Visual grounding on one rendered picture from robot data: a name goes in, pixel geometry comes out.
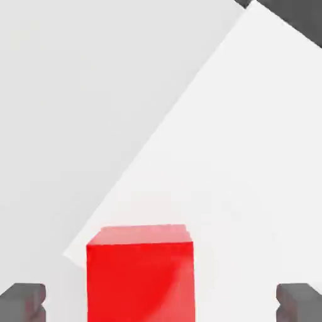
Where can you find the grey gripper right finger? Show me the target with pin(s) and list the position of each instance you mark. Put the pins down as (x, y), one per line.
(302, 302)

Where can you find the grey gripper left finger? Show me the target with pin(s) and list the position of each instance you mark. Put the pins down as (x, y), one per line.
(21, 300)

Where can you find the small red cube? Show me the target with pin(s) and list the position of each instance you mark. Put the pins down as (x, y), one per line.
(141, 279)

